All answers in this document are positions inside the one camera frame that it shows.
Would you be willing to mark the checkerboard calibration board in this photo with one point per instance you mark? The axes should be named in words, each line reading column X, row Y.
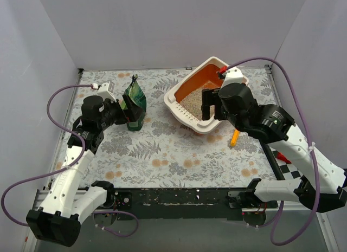
column 288, row 170

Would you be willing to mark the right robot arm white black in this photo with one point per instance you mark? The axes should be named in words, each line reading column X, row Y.
column 272, row 125

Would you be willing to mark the black bag clip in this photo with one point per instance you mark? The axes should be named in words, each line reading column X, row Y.
column 134, row 78

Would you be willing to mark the green litter bag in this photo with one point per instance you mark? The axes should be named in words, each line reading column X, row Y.
column 136, row 94

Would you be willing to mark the red white small block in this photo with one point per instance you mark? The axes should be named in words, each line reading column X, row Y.
column 281, row 157

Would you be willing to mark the white orange litter box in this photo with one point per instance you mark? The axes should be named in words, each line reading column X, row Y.
column 206, row 73

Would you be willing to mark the yellow plastic scoop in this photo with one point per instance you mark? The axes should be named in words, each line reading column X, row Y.
column 234, row 138

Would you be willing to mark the floral table mat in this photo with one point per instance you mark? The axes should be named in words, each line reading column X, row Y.
column 167, row 154

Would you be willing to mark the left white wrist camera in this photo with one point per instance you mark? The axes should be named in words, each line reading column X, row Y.
column 105, row 90

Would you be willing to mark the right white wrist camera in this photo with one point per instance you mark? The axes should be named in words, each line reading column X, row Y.
column 228, row 76

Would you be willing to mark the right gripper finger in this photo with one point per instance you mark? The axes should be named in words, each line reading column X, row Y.
column 219, row 113
column 210, row 97

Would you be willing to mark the cat litter granules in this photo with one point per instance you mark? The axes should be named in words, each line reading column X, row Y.
column 193, row 101

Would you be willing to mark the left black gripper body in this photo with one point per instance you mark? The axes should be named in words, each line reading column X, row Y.
column 119, row 111

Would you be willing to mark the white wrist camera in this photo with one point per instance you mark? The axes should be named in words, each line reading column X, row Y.
column 105, row 90
column 228, row 76

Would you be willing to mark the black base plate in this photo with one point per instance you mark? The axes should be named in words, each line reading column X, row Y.
column 186, row 203

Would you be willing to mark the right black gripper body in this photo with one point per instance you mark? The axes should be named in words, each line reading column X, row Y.
column 214, row 103

